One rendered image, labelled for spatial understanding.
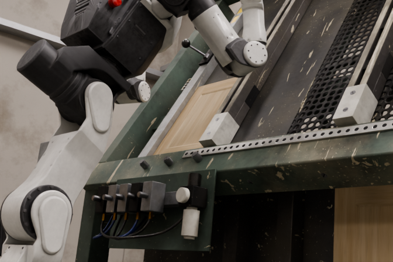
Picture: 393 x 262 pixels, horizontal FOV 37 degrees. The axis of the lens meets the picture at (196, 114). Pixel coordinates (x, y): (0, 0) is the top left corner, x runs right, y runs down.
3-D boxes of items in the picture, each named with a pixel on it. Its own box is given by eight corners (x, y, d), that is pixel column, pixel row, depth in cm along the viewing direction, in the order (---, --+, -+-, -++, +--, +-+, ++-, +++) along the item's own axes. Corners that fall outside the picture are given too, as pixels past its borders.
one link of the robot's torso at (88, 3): (89, 11, 154) (145, -73, 172) (28, 42, 178) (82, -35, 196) (164, 83, 168) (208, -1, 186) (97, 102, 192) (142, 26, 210)
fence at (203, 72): (142, 166, 218) (135, 158, 216) (244, 13, 271) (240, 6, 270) (151, 165, 214) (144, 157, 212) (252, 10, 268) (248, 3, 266)
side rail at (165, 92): (114, 181, 238) (96, 162, 234) (227, 18, 300) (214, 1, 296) (123, 180, 234) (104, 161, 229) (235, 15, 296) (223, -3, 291)
